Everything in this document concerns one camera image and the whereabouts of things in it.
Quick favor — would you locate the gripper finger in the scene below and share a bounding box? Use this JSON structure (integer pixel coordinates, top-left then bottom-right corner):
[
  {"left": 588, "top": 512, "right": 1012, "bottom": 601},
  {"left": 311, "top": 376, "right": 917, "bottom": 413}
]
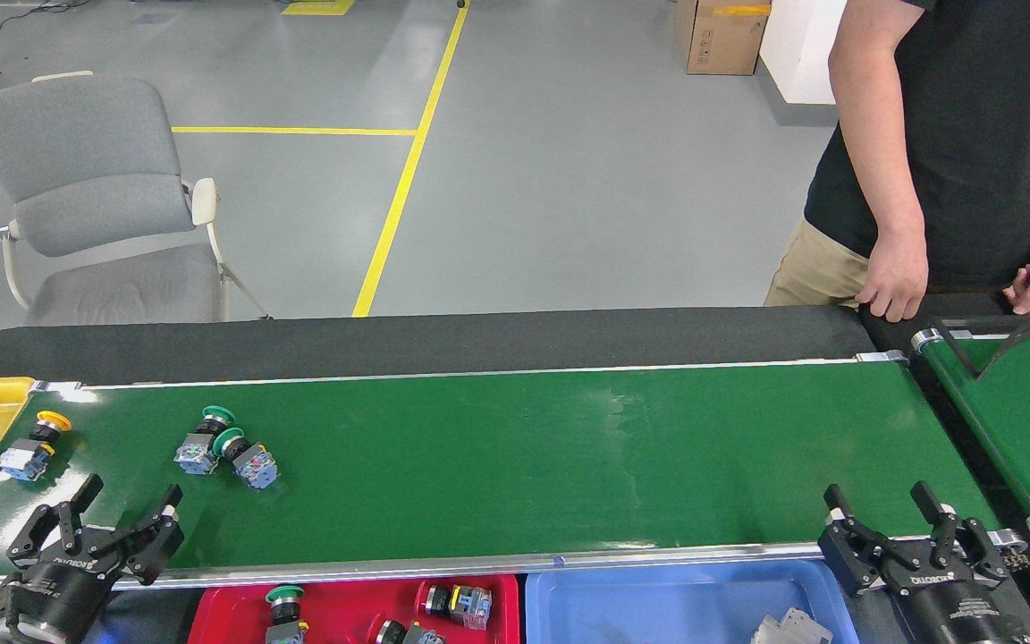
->
[
  {"left": 102, "top": 483, "right": 186, "bottom": 589},
  {"left": 5, "top": 472, "right": 106, "bottom": 571},
  {"left": 910, "top": 479, "right": 1010, "bottom": 584},
  {"left": 816, "top": 483, "right": 918, "bottom": 597}
]

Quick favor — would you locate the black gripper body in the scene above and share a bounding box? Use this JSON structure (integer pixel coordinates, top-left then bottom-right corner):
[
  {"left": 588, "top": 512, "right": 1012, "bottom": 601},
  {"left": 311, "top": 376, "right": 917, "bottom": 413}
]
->
[
  {"left": 873, "top": 555, "right": 1030, "bottom": 644},
  {"left": 0, "top": 528, "right": 127, "bottom": 644}
]

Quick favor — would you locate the yellow mushroom push button switch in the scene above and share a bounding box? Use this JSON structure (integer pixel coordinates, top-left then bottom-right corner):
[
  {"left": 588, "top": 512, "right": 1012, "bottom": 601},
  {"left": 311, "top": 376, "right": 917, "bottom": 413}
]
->
[{"left": 0, "top": 410, "right": 74, "bottom": 483}]

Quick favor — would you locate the white circuit breaker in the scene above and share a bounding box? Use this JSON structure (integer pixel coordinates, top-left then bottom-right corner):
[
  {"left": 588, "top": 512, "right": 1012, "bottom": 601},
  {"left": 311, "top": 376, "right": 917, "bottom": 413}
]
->
[{"left": 751, "top": 607, "right": 834, "bottom": 644}]

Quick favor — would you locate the short green conveyor belt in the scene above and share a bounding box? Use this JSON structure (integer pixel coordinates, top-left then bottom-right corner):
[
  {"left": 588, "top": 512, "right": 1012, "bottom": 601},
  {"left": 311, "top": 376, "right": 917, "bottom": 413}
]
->
[{"left": 910, "top": 326, "right": 1030, "bottom": 540}]

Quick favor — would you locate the red plastic tray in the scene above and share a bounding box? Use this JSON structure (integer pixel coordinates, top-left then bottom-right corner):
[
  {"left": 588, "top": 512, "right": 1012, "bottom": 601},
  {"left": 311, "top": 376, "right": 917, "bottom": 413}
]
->
[{"left": 186, "top": 574, "right": 522, "bottom": 644}]

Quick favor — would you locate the blue plastic tray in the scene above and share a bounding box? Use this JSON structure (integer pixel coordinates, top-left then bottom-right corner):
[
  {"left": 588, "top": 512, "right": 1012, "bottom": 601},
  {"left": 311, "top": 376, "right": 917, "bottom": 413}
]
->
[{"left": 524, "top": 557, "right": 865, "bottom": 644}]

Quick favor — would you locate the long green conveyor belt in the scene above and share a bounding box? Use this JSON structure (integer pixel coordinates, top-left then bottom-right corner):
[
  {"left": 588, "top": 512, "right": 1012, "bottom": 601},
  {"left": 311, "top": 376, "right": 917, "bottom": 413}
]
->
[{"left": 0, "top": 351, "right": 1030, "bottom": 602}]

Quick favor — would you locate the person's right hand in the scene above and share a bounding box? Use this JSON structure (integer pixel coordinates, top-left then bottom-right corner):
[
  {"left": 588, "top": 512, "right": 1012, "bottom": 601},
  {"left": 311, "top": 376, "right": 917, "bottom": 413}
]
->
[{"left": 856, "top": 233, "right": 931, "bottom": 324}]

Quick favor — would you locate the grey padded chair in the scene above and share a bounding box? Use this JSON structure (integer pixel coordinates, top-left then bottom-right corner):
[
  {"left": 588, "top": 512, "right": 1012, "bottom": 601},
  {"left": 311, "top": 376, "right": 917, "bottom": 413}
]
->
[{"left": 0, "top": 70, "right": 270, "bottom": 326}]

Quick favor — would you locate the person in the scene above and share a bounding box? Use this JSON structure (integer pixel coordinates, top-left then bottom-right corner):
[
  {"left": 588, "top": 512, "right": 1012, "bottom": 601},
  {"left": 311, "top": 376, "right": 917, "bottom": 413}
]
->
[{"left": 764, "top": 0, "right": 1030, "bottom": 309}]

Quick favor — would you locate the brown cardboard box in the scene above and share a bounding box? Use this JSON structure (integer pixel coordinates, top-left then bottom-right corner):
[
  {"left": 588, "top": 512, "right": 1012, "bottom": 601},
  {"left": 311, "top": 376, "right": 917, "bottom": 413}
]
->
[{"left": 676, "top": 0, "right": 773, "bottom": 77}]

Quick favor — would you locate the black conveyor guide frame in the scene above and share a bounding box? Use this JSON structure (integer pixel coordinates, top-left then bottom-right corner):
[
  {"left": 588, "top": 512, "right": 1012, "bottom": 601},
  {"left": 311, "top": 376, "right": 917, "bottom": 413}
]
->
[{"left": 938, "top": 303, "right": 1030, "bottom": 382}]

